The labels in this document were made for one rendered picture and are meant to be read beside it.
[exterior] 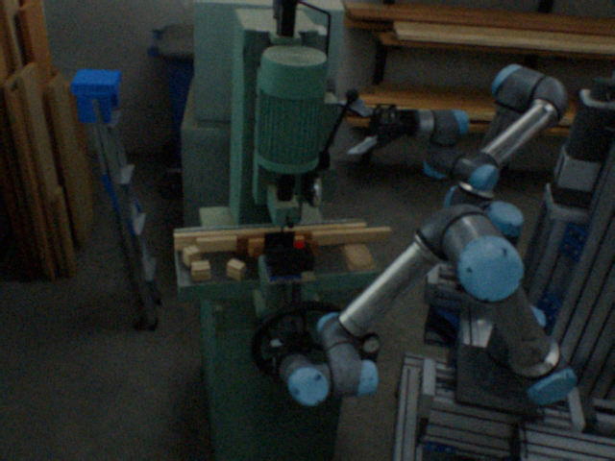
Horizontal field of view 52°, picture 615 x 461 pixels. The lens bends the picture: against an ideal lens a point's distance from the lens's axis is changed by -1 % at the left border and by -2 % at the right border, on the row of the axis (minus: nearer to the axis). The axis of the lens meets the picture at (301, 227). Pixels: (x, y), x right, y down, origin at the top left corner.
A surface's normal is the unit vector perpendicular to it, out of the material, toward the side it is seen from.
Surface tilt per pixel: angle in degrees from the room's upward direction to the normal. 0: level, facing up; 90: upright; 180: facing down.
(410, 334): 0
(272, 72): 90
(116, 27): 90
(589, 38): 90
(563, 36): 90
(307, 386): 60
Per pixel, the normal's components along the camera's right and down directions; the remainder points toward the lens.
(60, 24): 0.07, 0.55
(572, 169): -0.19, 0.52
